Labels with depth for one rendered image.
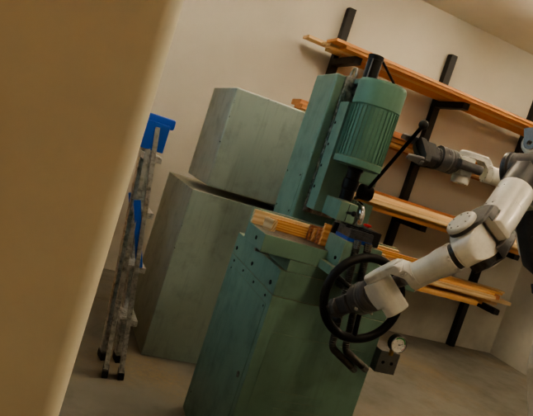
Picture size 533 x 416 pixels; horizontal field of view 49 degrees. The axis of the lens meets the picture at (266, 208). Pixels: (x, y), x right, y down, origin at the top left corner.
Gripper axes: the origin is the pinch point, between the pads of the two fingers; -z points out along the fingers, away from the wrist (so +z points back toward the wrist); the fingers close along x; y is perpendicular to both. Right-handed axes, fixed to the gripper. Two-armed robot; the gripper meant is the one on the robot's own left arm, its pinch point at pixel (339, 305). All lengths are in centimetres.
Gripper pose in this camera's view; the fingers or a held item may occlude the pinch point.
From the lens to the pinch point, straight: 173.2
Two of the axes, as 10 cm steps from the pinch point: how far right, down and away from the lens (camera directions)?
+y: -3.5, -9.2, 1.8
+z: 4.0, -3.2, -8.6
